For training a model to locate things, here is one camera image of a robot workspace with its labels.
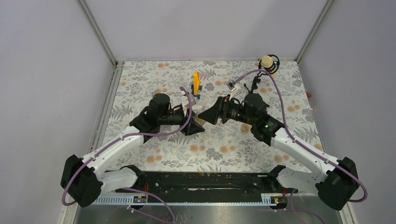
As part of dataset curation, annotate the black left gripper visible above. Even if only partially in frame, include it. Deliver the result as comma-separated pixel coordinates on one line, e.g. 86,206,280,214
159,105,205,135

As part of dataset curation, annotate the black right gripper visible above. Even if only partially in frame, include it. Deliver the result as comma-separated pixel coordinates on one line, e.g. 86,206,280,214
198,95,256,126

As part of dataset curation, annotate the orange pill bottle cap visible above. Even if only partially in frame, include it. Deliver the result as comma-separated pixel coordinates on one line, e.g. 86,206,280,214
240,124,251,134

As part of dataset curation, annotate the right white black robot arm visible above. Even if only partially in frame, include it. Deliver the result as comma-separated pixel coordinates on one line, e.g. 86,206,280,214
198,93,360,210

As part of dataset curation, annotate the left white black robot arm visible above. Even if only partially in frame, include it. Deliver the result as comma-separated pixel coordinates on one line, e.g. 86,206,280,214
60,89,205,207

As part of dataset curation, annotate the blue yellow toy block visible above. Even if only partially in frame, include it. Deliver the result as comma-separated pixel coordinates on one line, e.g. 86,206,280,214
191,71,202,99

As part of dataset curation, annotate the floral patterned table mat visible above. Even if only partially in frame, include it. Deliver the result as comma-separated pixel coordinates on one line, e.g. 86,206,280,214
104,61,322,172

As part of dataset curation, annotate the black microphone tripod stand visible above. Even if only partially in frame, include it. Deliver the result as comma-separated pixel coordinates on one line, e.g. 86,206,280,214
243,76,261,94

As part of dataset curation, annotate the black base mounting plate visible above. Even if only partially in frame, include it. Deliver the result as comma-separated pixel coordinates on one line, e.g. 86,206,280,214
129,165,292,201

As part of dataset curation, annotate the cream foam studio microphone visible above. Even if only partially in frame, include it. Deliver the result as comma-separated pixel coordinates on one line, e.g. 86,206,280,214
258,54,280,78

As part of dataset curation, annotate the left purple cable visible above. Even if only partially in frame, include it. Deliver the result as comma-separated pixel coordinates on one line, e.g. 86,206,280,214
62,86,193,223

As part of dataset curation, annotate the purple cable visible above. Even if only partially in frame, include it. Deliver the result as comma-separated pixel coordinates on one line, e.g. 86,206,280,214
62,86,193,223
228,69,368,224

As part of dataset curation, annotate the white slotted cable duct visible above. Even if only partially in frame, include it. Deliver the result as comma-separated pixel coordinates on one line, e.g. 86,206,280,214
92,193,280,206

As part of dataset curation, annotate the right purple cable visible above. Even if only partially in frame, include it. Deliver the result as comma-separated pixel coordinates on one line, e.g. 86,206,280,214
228,69,368,224

